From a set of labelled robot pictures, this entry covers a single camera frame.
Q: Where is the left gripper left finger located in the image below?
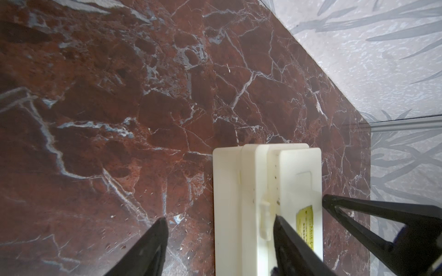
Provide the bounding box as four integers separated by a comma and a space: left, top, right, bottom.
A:
105, 217, 169, 276

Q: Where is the cream dispenser lid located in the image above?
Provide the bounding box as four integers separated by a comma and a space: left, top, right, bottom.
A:
213, 143, 323, 276

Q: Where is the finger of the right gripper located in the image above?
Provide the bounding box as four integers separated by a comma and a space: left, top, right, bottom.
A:
322, 194, 442, 276

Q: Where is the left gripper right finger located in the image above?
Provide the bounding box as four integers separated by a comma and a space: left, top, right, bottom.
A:
270, 215, 334, 276

